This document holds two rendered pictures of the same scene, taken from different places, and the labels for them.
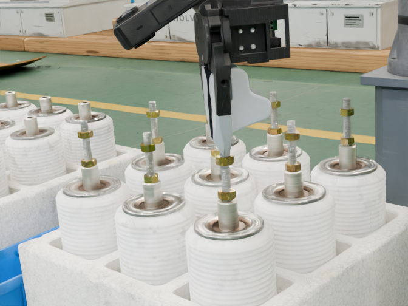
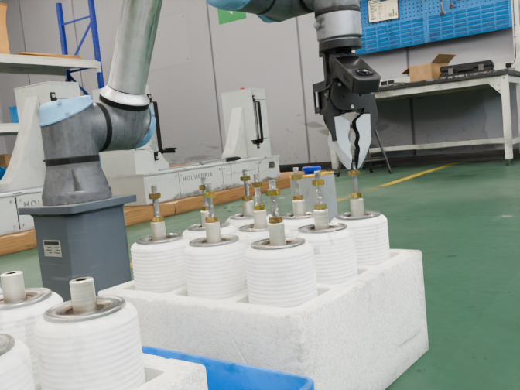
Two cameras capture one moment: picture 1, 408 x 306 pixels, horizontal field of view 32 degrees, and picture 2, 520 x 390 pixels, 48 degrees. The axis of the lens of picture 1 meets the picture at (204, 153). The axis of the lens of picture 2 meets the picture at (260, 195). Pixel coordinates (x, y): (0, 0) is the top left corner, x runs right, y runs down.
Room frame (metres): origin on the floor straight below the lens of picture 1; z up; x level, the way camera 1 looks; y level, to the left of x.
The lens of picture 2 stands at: (0.98, 0.93, 0.40)
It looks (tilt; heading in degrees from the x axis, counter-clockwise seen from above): 5 degrees down; 263
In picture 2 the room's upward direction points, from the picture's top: 6 degrees counter-clockwise
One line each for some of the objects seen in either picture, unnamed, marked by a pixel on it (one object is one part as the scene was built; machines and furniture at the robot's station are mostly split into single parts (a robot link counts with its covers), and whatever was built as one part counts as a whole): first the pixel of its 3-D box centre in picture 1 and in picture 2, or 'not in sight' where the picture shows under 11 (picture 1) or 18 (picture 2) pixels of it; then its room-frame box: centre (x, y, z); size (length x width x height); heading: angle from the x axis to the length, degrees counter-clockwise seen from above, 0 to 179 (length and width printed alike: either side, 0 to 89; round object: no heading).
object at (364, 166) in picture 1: (347, 166); (249, 216); (0.87, -0.19, 0.25); 0.08 x 0.08 x 0.01
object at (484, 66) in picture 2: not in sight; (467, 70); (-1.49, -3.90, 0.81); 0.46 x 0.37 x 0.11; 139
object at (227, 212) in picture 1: (227, 214); (357, 208); (0.70, -0.02, 0.26); 0.02 x 0.02 x 0.03
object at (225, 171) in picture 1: (225, 178); (354, 184); (0.70, -0.02, 0.31); 0.01 x 0.01 x 0.08
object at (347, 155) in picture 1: (347, 156); (248, 209); (0.87, -0.19, 0.26); 0.02 x 0.02 x 0.03
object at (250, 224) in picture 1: (229, 226); (357, 216); (0.70, -0.02, 0.25); 0.08 x 0.08 x 0.01
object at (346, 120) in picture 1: (346, 127); (246, 189); (0.87, -0.19, 0.30); 0.01 x 0.01 x 0.08
